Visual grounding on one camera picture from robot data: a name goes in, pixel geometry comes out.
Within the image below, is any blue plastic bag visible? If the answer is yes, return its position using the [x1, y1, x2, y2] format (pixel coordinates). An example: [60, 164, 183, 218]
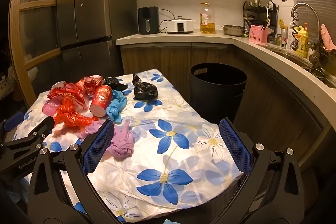
[106, 90, 128, 120]

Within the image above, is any wooden glass door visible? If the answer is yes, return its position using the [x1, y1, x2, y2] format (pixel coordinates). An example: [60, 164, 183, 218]
[9, 0, 78, 107]

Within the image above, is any knotted black plastic bag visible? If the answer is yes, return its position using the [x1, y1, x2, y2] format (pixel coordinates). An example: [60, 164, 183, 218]
[133, 73, 159, 100]

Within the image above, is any black dish rack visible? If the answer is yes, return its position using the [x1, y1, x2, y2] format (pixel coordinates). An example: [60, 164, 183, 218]
[243, 0, 279, 39]

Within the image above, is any pink utensil holder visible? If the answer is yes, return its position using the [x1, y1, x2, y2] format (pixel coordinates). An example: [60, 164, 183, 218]
[249, 25, 269, 44]

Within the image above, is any steel strainer cup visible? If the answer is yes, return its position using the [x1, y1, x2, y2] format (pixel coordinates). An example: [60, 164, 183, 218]
[308, 68, 325, 78]

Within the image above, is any purple glove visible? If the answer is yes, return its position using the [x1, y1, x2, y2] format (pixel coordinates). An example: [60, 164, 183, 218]
[78, 119, 106, 139]

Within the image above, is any orange-red plastic bag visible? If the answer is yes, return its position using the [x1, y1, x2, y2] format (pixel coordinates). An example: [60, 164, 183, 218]
[52, 101, 99, 128]

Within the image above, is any white plastic bottle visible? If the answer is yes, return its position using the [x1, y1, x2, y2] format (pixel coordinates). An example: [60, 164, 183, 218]
[286, 21, 295, 50]

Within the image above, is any grey refrigerator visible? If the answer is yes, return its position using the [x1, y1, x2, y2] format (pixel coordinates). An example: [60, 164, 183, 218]
[56, 0, 138, 83]

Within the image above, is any pink plastic bag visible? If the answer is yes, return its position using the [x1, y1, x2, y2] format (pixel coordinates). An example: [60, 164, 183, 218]
[42, 99, 57, 116]

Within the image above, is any small black plastic bag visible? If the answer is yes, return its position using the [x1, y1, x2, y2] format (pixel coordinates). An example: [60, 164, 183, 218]
[103, 76, 128, 91]

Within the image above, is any black trash bin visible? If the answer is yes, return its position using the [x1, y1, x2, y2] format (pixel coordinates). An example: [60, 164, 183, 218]
[189, 63, 248, 123]

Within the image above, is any pink cloth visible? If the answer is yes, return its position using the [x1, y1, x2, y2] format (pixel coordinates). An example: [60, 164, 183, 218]
[321, 24, 336, 51]

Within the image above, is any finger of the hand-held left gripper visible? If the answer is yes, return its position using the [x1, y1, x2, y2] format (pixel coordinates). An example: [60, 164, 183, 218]
[0, 116, 56, 156]
[0, 112, 25, 135]

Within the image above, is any yellow detergent bottle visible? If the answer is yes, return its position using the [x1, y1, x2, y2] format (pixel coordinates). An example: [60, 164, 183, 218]
[295, 23, 309, 58]

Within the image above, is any purple plastic bag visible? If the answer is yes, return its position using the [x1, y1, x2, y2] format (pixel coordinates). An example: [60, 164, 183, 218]
[110, 119, 134, 160]

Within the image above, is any steel faucet with coil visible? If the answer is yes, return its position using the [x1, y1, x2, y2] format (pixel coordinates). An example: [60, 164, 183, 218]
[290, 3, 322, 57]

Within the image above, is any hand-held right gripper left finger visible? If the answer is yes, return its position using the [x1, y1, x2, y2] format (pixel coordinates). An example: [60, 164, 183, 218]
[28, 119, 124, 224]

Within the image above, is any steel basin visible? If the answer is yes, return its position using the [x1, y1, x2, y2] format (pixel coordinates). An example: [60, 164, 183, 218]
[222, 25, 248, 36]

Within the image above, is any red wrapper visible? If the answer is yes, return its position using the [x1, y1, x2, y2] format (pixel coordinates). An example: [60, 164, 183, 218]
[83, 75, 104, 96]

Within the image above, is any steel sink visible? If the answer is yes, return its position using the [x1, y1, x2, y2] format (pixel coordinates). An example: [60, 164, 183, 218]
[268, 47, 336, 88]

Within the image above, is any black power cable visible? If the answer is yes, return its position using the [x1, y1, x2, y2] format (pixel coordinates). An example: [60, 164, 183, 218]
[157, 9, 176, 30]

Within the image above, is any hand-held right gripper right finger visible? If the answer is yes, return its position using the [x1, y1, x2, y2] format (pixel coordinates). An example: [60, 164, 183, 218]
[210, 118, 305, 224]

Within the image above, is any floral printed blanket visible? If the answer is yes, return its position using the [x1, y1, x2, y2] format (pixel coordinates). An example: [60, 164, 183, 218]
[10, 69, 244, 224]

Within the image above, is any white electric cooker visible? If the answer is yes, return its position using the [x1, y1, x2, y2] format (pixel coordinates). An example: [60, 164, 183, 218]
[167, 16, 195, 34]

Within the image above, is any cooking oil bottle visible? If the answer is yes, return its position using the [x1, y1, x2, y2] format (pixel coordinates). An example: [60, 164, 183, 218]
[200, 2, 216, 34]

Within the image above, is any red printed plastic bag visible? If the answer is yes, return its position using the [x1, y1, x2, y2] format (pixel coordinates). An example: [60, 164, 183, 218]
[47, 82, 88, 109]

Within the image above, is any red paper cup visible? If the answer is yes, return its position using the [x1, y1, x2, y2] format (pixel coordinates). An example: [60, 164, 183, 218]
[90, 85, 113, 117]

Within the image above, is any black air fryer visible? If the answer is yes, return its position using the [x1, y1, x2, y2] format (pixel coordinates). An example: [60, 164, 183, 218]
[138, 6, 159, 35]

